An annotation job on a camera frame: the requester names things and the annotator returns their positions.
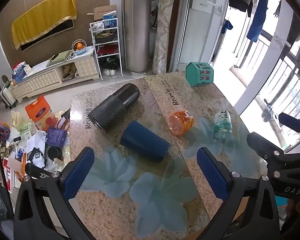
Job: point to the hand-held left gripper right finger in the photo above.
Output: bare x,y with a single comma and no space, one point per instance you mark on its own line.
212,173

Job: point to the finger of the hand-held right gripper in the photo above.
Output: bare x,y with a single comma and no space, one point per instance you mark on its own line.
295,125
267,146

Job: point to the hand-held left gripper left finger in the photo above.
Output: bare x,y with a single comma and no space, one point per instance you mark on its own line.
76,177

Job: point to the dark blue cup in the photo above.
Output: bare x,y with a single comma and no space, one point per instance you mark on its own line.
145,141

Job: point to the orange plastic cup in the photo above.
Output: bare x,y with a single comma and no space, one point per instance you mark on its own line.
181,122

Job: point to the black mug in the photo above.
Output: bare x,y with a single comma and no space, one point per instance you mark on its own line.
53,153

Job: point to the purple box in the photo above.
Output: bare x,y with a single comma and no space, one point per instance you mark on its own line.
55,137

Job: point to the green clear plastic bottle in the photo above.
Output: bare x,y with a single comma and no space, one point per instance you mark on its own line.
222,125

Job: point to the pale green bag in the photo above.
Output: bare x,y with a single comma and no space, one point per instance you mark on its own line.
22,126

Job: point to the orange paper bag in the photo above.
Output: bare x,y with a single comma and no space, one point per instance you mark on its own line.
38,111

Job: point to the black ribbed tumbler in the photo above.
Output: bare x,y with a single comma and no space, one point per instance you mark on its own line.
113,108

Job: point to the green octagonal box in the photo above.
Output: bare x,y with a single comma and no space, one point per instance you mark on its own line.
199,74

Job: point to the white tufted cabinet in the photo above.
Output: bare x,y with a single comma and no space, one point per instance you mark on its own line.
52,75

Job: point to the white suitcase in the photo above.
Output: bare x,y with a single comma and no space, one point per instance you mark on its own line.
6,96

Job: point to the pair of white shoes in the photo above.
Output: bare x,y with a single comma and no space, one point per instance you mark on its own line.
109,72

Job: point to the blue hanging garment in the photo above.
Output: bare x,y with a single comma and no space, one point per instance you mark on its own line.
259,15

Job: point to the blue storage box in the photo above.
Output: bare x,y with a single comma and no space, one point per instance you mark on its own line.
20,74

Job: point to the green cloth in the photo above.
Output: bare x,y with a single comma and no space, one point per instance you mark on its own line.
59,56

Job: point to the blue fruit basket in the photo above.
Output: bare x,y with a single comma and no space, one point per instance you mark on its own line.
79,47

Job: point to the white shelf rack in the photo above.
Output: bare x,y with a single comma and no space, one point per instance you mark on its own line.
107,47

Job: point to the black television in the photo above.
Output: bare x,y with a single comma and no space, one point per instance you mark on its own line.
52,33

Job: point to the floral curtain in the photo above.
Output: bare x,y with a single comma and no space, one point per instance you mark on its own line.
165,27

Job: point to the yellow cloth cover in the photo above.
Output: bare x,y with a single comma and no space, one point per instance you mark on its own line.
43,20

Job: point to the silver tower air conditioner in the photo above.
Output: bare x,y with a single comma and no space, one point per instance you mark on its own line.
136,26

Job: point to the cardboard box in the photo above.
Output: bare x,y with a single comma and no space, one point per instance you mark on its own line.
103,11

